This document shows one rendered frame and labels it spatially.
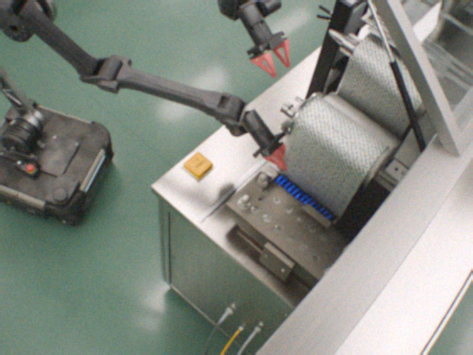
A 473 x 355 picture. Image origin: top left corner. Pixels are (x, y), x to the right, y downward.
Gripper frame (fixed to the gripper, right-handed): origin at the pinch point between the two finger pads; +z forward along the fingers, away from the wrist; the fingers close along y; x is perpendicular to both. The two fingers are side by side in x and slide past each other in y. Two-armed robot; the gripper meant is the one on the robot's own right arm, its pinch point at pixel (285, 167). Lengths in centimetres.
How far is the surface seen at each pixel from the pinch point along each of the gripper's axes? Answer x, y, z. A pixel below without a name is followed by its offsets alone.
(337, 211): 9.2, 0.2, 18.0
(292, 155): 7.2, 0.3, -3.2
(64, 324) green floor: -116, 72, 13
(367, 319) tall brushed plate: 54, 40, 18
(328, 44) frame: 10.9, -33.0, -21.7
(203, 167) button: -23.8, 10.2, -12.7
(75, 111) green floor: -163, -13, -67
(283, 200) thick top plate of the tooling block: -0.1, 7.3, 6.8
